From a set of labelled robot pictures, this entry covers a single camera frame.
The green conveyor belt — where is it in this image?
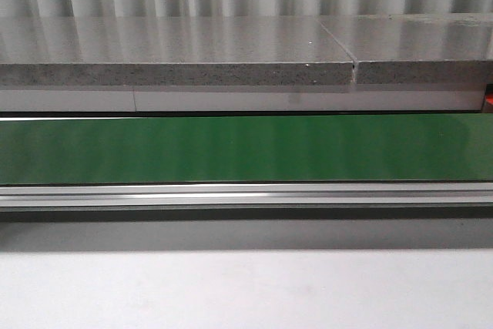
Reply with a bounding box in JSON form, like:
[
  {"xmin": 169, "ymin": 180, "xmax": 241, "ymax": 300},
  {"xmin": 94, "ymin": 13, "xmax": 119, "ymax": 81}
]
[{"xmin": 1, "ymin": 113, "xmax": 492, "ymax": 185}]

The grey stone counter slab right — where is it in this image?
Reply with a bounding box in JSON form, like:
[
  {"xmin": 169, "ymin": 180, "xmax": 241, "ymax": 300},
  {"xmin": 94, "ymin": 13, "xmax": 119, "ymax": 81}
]
[{"xmin": 319, "ymin": 14, "xmax": 492, "ymax": 86}]

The grey stone counter slab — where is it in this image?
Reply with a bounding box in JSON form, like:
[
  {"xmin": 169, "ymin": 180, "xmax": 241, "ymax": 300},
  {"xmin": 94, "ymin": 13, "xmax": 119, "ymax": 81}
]
[
  {"xmin": 319, "ymin": 14, "xmax": 492, "ymax": 86},
  {"xmin": 1, "ymin": 16, "xmax": 353, "ymax": 86}
]

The grey stone counter slab left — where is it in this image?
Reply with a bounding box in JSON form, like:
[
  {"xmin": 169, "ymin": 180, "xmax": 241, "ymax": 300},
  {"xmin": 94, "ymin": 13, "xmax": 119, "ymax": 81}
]
[{"xmin": 1, "ymin": 16, "xmax": 353, "ymax": 86}]

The white cabinet panel under counter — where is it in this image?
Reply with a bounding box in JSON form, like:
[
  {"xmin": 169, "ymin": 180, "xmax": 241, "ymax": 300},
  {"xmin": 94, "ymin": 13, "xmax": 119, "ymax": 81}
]
[{"xmin": 1, "ymin": 84, "xmax": 485, "ymax": 112}]

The red object at right edge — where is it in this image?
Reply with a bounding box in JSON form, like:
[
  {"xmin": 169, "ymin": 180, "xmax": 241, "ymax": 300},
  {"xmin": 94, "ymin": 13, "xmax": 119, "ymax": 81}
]
[{"xmin": 482, "ymin": 84, "xmax": 493, "ymax": 113}]

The aluminium conveyor frame rail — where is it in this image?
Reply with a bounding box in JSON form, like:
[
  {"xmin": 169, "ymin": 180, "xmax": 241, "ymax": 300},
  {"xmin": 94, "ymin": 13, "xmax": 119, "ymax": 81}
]
[{"xmin": 1, "ymin": 182, "xmax": 492, "ymax": 221}]

